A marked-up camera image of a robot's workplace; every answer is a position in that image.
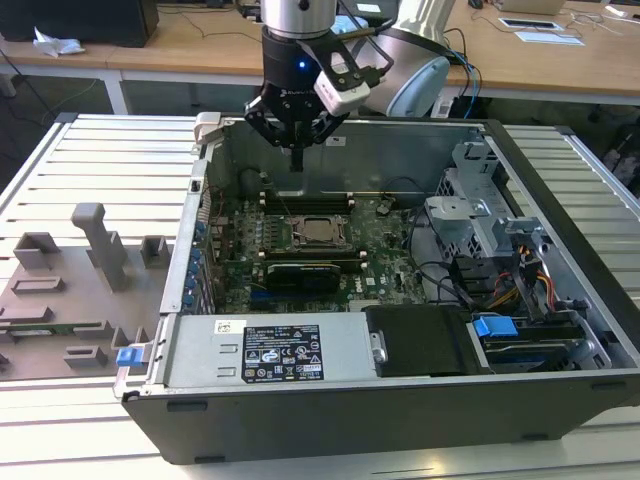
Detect silver perforated drive cage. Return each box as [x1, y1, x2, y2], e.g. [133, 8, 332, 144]
[423, 141, 549, 264]

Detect black plastic disk bay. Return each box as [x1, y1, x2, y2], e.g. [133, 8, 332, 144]
[363, 304, 485, 380]

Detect wooden desk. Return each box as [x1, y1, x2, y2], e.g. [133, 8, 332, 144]
[107, 0, 640, 121]
[0, 12, 139, 119]

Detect blue plastic case latch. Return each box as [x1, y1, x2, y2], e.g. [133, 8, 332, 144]
[114, 345, 140, 370]

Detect blue network cable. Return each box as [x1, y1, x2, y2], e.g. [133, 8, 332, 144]
[442, 47, 484, 121]

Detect black computer tower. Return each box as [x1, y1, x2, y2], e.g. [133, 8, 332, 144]
[0, 0, 161, 50]

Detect silver-topped CPU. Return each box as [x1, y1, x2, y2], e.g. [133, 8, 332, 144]
[303, 218, 335, 241]

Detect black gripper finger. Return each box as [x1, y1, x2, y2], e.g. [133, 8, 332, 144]
[244, 97, 298, 174]
[296, 112, 351, 174]

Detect silver laptop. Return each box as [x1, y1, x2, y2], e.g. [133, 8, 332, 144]
[488, 0, 570, 17]

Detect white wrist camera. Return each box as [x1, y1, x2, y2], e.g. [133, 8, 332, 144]
[313, 66, 373, 115]

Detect black graphics card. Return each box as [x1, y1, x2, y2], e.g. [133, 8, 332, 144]
[266, 263, 342, 297]

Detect green motherboard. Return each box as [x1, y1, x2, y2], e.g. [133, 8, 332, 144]
[207, 192, 429, 316]

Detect black and silver PC case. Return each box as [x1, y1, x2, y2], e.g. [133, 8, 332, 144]
[113, 112, 640, 466]

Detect silver power supply with label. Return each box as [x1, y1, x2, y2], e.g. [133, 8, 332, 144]
[149, 312, 390, 390]

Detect CPU socket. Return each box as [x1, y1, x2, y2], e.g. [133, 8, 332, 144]
[289, 213, 354, 252]

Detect blue expansion slot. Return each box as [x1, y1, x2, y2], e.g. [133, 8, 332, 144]
[249, 288, 301, 305]

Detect grey plastic case latch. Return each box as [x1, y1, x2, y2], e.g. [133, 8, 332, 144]
[193, 111, 225, 146]

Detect white paper sheet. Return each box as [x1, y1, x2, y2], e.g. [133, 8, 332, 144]
[514, 29, 587, 49]

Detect white-framed desk cable tray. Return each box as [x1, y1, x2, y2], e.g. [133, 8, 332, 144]
[498, 16, 565, 31]

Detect thin black wire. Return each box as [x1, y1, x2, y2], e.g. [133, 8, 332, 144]
[382, 175, 441, 201]

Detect grey parts rack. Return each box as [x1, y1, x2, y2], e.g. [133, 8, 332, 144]
[0, 202, 174, 384]

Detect crumpled white paper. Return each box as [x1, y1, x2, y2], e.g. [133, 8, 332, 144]
[31, 24, 87, 58]

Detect hard disk in blue carrier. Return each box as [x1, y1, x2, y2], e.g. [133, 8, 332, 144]
[469, 312, 586, 374]

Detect multicoloured power wire harness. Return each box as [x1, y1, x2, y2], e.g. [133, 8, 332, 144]
[492, 243, 559, 312]

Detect thick black cable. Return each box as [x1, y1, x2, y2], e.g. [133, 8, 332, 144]
[405, 202, 454, 309]
[417, 259, 476, 314]

